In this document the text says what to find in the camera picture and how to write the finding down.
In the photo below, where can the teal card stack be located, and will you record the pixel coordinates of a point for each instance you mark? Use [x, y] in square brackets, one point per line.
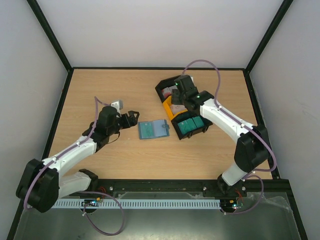
[190, 124]

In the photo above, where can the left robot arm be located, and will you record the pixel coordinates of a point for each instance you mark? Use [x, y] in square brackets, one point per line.
[43, 182]

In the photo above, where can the white slotted cable duct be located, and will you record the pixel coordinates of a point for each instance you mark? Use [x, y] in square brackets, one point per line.
[167, 204]

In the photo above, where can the black bin with red cards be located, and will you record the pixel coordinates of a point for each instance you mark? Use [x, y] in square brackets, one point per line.
[166, 83]

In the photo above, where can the yellow plastic bin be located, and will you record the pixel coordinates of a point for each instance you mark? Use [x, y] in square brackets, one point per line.
[166, 105]

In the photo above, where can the black bin with teal cards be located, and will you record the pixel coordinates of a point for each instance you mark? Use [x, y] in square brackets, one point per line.
[184, 116]

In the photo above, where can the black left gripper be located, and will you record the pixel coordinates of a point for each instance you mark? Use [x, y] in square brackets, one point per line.
[133, 121]

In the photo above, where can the black enclosure frame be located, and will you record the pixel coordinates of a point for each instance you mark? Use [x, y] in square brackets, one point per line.
[281, 12]

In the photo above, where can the teal AION credit card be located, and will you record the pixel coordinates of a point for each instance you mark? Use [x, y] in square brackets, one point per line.
[146, 130]

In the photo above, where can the white pink card stack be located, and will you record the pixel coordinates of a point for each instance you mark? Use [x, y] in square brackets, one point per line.
[175, 109]

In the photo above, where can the teal card holder wallet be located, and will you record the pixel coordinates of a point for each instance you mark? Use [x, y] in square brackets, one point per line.
[160, 128]

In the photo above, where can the red white card stack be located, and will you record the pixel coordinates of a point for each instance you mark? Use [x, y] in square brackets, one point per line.
[166, 92]

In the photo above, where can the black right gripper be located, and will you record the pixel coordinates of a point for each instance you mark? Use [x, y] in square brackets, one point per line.
[175, 97]

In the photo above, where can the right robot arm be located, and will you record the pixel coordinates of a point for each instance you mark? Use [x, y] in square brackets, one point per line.
[252, 145]

